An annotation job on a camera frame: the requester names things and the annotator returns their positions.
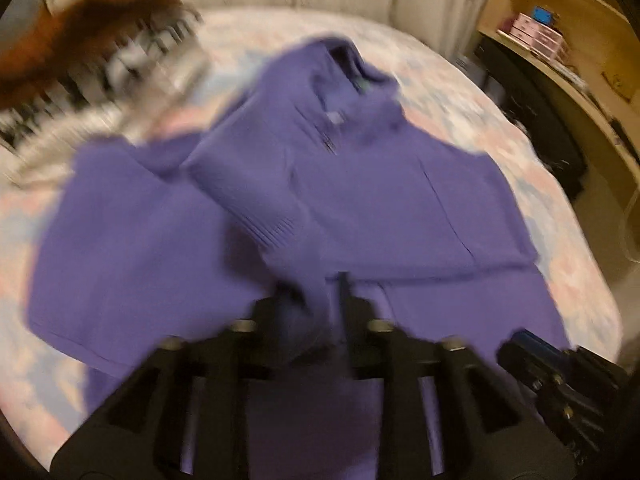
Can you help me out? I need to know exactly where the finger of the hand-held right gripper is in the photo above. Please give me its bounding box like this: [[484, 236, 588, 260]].
[[496, 329, 576, 397]]

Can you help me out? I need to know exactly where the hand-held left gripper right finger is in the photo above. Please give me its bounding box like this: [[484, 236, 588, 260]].
[[331, 271, 577, 480]]

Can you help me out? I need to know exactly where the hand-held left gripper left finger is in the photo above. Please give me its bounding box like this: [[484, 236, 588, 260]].
[[51, 286, 322, 480]]

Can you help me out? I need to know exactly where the purple hoodie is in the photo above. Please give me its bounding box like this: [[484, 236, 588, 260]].
[[25, 35, 573, 480]]

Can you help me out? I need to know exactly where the floral bed sheet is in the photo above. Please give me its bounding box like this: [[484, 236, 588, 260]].
[[0, 5, 623, 472]]

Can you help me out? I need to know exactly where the black and white patterned garment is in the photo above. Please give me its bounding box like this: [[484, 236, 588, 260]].
[[0, 5, 207, 162]]

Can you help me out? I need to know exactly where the pink storage box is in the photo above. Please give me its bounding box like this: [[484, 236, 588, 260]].
[[530, 27, 569, 62], [507, 12, 539, 44]]

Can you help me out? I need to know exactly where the wooden shelf desk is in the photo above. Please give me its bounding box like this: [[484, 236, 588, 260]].
[[475, 0, 640, 211]]

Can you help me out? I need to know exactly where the brown folded garment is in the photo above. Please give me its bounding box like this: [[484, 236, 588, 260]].
[[0, 0, 183, 107]]

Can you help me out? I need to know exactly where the grey-blue pillow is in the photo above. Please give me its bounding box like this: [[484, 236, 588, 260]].
[[0, 0, 52, 37]]

